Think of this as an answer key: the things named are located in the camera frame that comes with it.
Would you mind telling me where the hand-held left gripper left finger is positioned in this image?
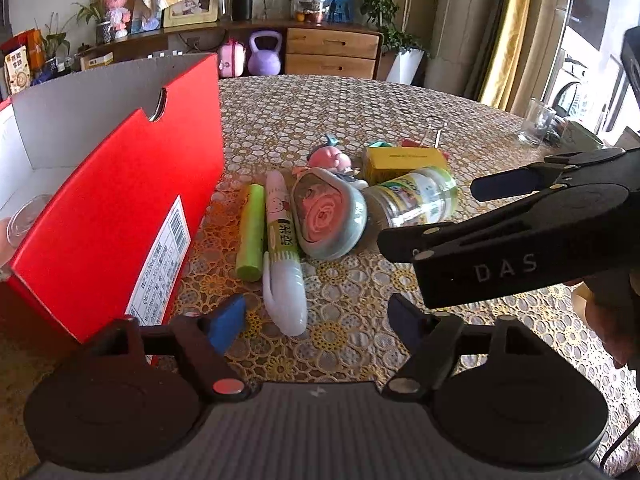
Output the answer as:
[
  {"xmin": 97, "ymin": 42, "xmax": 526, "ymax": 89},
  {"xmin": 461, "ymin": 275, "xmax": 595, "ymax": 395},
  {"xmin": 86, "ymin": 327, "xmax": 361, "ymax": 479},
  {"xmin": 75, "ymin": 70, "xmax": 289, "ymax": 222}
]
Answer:
[{"xmin": 102, "ymin": 292, "xmax": 252, "ymax": 405}]

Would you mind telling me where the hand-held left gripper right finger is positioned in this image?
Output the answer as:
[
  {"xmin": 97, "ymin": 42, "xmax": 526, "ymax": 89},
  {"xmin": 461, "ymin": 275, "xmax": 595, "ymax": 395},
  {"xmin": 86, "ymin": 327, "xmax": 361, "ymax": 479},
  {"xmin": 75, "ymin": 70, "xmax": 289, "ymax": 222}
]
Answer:
[{"xmin": 382, "ymin": 292, "xmax": 545, "ymax": 401}]

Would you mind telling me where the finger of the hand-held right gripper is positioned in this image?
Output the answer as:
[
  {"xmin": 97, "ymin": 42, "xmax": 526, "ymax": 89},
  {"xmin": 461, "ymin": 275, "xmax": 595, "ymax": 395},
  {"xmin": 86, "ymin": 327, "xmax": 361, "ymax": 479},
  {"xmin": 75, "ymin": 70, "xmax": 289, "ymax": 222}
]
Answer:
[
  {"xmin": 376, "ymin": 187, "xmax": 576, "ymax": 264},
  {"xmin": 470, "ymin": 147, "xmax": 627, "ymax": 202}
]

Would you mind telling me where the green tube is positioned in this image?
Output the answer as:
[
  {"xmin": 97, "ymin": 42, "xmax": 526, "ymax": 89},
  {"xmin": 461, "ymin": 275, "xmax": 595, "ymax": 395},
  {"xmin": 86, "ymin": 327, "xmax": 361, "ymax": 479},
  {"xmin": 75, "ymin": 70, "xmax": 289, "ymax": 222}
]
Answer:
[{"xmin": 236, "ymin": 184, "xmax": 266, "ymax": 282}]

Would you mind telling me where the pink binder clip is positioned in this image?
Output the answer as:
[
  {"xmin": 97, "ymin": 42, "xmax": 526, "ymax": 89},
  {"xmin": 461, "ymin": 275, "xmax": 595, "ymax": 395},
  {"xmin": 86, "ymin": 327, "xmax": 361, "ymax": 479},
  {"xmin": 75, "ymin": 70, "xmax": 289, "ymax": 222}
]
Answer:
[{"xmin": 400, "ymin": 116, "xmax": 448, "ymax": 151}]

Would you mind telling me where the pink toy figure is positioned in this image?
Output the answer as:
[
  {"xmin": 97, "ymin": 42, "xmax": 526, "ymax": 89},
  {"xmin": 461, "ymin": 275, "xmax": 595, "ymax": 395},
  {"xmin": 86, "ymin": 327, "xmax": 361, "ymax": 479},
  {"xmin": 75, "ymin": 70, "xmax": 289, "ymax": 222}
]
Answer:
[{"xmin": 306, "ymin": 134, "xmax": 368, "ymax": 191}]

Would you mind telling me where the red shoe box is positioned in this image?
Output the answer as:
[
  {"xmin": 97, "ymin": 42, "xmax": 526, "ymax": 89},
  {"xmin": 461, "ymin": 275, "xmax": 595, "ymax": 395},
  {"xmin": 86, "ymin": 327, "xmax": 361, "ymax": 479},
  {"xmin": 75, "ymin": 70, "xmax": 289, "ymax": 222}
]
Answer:
[{"xmin": 0, "ymin": 51, "xmax": 226, "ymax": 366}]

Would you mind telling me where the person's right hand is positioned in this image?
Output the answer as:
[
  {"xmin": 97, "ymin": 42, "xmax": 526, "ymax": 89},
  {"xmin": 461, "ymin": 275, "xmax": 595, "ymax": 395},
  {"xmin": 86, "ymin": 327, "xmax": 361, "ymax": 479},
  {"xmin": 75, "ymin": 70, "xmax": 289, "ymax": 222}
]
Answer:
[{"xmin": 572, "ymin": 279, "xmax": 640, "ymax": 368}]

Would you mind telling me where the drinking glass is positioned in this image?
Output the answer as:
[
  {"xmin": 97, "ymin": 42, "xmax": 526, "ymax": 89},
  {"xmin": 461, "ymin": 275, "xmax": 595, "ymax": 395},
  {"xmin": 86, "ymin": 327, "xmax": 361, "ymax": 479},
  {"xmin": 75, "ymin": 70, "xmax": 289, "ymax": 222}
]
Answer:
[{"xmin": 517, "ymin": 97, "xmax": 557, "ymax": 147}]

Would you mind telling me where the round grey pink case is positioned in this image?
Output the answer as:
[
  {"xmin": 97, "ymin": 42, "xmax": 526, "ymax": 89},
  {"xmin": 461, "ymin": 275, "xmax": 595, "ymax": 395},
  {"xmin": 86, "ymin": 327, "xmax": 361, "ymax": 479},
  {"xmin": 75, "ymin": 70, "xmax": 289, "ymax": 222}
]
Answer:
[{"xmin": 290, "ymin": 167, "xmax": 368, "ymax": 261}]

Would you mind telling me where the yellow carton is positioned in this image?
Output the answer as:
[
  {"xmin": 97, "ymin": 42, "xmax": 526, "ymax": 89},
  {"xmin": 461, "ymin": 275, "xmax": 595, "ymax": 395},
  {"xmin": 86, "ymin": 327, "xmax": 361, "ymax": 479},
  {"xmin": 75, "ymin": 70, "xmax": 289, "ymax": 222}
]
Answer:
[{"xmin": 362, "ymin": 146, "xmax": 450, "ymax": 186}]

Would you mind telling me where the white washing machine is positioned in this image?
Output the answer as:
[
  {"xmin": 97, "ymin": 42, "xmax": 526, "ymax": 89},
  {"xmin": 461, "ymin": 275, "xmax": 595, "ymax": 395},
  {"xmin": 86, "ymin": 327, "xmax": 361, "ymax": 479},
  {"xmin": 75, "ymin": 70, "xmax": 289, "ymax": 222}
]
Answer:
[{"xmin": 550, "ymin": 47, "xmax": 626, "ymax": 126}]

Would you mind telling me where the yellow curtain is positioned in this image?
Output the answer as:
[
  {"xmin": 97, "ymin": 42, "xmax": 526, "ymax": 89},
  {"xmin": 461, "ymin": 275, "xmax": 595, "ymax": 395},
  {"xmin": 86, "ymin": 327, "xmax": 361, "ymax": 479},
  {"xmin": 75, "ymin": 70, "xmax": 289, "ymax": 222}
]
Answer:
[{"xmin": 477, "ymin": 0, "xmax": 533, "ymax": 113}]

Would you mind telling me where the white planter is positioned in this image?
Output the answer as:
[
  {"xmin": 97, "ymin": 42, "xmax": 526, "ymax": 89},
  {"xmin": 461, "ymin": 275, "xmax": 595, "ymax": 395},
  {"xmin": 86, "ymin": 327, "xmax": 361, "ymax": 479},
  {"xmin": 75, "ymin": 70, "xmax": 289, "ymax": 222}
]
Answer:
[{"xmin": 387, "ymin": 49, "xmax": 427, "ymax": 86}]

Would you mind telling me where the patterned lace tablecloth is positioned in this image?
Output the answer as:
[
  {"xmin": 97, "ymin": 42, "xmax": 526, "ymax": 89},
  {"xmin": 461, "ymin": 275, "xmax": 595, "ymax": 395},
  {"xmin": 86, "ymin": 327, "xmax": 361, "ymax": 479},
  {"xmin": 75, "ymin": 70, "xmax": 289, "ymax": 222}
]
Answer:
[{"xmin": 0, "ymin": 74, "xmax": 640, "ymax": 476}]

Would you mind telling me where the grey curtain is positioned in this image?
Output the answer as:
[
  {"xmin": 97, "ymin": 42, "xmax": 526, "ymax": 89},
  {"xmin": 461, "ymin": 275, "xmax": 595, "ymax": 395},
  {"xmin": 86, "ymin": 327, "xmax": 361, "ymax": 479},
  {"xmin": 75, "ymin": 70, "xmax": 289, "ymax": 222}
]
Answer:
[{"xmin": 430, "ymin": 0, "xmax": 506, "ymax": 98}]

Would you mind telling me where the wooden drawer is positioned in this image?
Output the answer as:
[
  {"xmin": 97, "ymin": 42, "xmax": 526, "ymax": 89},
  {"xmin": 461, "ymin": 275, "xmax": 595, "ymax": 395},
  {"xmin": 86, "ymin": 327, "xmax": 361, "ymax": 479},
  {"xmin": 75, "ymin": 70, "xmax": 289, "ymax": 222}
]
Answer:
[
  {"xmin": 286, "ymin": 54, "xmax": 377, "ymax": 79},
  {"xmin": 287, "ymin": 30, "xmax": 379, "ymax": 59}
]

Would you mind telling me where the leafy potted tree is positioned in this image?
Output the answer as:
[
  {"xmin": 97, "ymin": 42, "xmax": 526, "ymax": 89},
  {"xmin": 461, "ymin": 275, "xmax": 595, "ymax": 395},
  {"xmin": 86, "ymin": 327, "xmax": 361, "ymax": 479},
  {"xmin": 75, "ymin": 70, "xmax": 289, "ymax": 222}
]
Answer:
[{"xmin": 350, "ymin": 0, "xmax": 431, "ymax": 56}]

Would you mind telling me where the clear plastic lid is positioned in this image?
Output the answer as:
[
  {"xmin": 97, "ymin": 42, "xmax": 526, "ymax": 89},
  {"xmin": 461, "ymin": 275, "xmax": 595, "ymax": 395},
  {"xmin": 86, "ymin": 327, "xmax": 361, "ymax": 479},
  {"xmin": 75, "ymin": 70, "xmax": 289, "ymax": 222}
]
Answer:
[{"xmin": 6, "ymin": 194, "xmax": 53, "ymax": 250}]

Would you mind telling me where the purple kettlebell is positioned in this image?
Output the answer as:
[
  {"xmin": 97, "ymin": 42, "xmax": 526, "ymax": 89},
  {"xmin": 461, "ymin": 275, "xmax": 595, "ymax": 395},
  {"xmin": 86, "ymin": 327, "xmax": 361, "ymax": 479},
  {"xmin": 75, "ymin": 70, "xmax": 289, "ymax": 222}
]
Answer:
[{"xmin": 248, "ymin": 30, "xmax": 285, "ymax": 75}]

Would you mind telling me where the wooden TV stand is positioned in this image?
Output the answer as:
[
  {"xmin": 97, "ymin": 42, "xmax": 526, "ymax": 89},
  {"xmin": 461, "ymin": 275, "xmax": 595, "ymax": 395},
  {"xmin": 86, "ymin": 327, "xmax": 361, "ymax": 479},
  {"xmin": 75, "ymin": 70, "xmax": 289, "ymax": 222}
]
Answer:
[{"xmin": 75, "ymin": 19, "xmax": 383, "ymax": 81}]

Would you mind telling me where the small pink case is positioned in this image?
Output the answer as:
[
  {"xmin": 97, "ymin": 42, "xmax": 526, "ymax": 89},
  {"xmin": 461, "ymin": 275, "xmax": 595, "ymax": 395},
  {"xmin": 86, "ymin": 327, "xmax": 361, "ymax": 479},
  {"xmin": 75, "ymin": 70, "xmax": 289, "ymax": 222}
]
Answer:
[{"xmin": 218, "ymin": 39, "xmax": 248, "ymax": 78}]

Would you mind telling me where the small white yellow box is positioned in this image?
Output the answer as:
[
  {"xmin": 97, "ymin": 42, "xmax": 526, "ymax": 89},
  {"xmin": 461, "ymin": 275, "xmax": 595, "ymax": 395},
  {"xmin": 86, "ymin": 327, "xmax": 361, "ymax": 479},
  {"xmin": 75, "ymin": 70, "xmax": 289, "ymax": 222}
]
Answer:
[{"xmin": 80, "ymin": 52, "xmax": 115, "ymax": 71}]

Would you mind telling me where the potted plant dark pot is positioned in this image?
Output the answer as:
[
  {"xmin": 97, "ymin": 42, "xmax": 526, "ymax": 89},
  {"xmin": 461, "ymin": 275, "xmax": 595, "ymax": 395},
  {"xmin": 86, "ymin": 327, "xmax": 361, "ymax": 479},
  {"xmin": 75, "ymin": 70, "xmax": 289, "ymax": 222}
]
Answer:
[{"xmin": 75, "ymin": 0, "xmax": 118, "ymax": 46}]

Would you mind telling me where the beige printed box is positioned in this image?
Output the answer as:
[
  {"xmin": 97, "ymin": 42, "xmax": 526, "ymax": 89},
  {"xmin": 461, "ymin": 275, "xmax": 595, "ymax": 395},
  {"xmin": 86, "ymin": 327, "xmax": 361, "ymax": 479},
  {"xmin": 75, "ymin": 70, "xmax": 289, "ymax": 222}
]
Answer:
[{"xmin": 4, "ymin": 45, "xmax": 34, "ymax": 96}]

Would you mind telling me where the thin-leaved potted plant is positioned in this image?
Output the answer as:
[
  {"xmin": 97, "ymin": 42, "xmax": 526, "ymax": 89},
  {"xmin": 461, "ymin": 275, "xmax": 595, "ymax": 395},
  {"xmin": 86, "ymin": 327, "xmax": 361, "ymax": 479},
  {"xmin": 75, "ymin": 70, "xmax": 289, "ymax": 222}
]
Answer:
[{"xmin": 37, "ymin": 12, "xmax": 71, "ymax": 73}]

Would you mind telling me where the pink doll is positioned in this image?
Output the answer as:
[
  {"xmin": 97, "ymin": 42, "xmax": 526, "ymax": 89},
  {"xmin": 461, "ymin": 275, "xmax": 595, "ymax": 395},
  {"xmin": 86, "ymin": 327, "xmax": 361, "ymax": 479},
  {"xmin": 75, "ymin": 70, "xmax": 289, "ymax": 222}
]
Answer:
[{"xmin": 100, "ymin": 0, "xmax": 137, "ymax": 41}]

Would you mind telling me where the orange box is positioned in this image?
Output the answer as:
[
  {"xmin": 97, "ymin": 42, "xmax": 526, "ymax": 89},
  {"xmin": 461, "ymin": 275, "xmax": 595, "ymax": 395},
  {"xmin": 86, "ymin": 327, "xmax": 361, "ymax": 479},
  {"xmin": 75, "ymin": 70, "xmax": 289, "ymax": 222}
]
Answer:
[{"xmin": 12, "ymin": 29, "xmax": 47, "ymax": 76}]

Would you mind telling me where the black cable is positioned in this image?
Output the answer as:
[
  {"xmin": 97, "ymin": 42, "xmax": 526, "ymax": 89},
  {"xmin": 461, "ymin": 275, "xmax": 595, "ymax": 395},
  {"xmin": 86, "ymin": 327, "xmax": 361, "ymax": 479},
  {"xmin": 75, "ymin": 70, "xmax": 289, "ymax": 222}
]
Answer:
[{"xmin": 600, "ymin": 422, "xmax": 640, "ymax": 476}]

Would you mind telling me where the photo frame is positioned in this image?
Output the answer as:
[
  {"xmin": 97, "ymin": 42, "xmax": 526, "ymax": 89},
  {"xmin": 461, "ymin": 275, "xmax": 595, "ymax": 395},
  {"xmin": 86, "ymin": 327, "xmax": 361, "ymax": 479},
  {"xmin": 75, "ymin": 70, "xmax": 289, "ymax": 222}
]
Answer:
[{"xmin": 162, "ymin": 0, "xmax": 220, "ymax": 28}]

